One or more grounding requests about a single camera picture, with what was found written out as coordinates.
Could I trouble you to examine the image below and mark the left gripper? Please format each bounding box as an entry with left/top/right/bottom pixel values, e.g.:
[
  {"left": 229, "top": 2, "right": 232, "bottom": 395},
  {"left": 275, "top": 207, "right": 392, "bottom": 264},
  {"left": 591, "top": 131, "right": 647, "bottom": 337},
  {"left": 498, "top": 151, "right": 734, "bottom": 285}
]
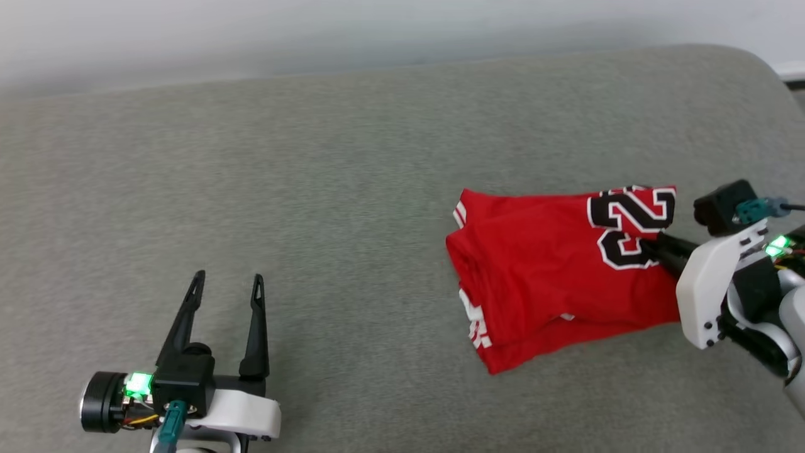
[{"left": 79, "top": 270, "right": 282, "bottom": 441}]

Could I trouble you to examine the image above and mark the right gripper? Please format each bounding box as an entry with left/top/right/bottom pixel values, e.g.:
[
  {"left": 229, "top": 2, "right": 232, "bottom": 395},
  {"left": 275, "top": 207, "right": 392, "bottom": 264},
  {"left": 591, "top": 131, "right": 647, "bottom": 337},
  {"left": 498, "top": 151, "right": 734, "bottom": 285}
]
[{"left": 638, "top": 217, "right": 805, "bottom": 378}]

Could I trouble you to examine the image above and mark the red white basketball jersey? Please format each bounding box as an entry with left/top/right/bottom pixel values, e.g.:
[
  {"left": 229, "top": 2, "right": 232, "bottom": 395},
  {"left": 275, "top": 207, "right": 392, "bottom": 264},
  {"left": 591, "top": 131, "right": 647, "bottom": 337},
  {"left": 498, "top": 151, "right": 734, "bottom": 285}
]
[{"left": 445, "top": 184, "right": 685, "bottom": 376}]

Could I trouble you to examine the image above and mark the teal right camera connector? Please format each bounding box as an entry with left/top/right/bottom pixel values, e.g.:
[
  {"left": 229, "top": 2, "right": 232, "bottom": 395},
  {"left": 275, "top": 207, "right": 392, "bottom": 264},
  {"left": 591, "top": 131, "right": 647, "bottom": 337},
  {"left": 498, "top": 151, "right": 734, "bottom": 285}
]
[{"left": 735, "top": 197, "right": 790, "bottom": 225}]

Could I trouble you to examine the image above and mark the teal camera connector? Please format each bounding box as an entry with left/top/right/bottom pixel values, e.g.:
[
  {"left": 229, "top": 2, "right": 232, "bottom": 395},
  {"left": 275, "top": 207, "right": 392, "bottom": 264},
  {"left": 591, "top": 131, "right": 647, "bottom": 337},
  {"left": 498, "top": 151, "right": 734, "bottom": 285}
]
[
  {"left": 155, "top": 400, "right": 189, "bottom": 453},
  {"left": 735, "top": 197, "right": 790, "bottom": 225}
]

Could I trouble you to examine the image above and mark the teal left camera connector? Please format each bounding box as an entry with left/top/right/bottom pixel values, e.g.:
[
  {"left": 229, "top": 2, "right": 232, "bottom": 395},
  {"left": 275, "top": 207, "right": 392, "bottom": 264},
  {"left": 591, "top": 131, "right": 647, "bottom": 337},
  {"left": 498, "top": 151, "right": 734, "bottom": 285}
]
[{"left": 155, "top": 400, "right": 189, "bottom": 453}]

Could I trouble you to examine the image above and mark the white wall skirting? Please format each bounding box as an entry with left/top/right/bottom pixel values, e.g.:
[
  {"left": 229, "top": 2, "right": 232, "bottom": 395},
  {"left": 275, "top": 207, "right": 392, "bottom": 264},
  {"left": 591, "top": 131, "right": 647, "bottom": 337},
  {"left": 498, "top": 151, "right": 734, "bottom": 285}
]
[{"left": 772, "top": 60, "right": 805, "bottom": 84}]

